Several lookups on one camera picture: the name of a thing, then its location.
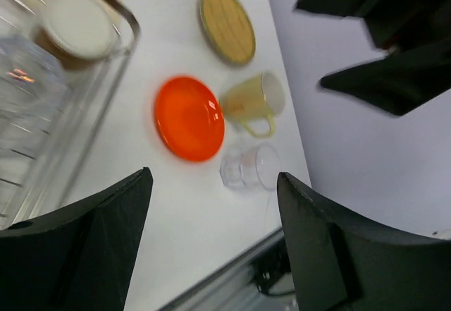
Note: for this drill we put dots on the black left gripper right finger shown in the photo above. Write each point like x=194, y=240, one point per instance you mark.
x=341, y=260

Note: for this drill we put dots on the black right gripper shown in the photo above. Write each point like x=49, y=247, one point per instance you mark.
x=402, y=82

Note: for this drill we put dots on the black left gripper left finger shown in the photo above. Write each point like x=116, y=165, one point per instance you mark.
x=78, y=257

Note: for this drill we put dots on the yellow ceramic mug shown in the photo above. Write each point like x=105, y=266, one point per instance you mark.
x=261, y=97

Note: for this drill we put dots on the steel cup brown band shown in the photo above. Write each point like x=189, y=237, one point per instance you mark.
x=79, y=33

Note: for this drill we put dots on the woven bamboo tray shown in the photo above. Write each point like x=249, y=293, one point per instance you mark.
x=228, y=30

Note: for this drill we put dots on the orange plastic plate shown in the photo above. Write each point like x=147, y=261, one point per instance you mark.
x=189, y=119

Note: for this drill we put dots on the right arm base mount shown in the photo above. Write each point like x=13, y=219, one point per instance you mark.
x=270, y=264

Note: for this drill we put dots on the aluminium rail frame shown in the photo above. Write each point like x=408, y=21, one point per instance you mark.
x=231, y=288

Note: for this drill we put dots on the wire dish rack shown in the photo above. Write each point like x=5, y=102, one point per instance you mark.
x=35, y=181

